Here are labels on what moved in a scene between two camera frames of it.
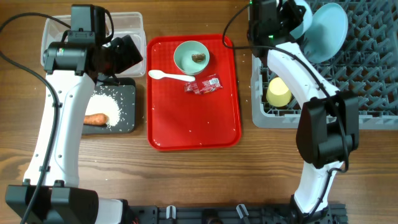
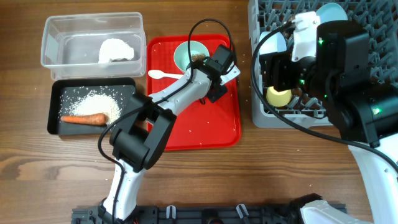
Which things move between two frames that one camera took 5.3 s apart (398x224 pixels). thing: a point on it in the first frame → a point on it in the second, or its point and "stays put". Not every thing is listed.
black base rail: [334, 214] stays put
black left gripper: [130, 55] → [215, 96]
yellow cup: [278, 94] stays put
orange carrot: [97, 119] stays put
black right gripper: [290, 8] → [275, 65]
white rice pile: [101, 103] stays put
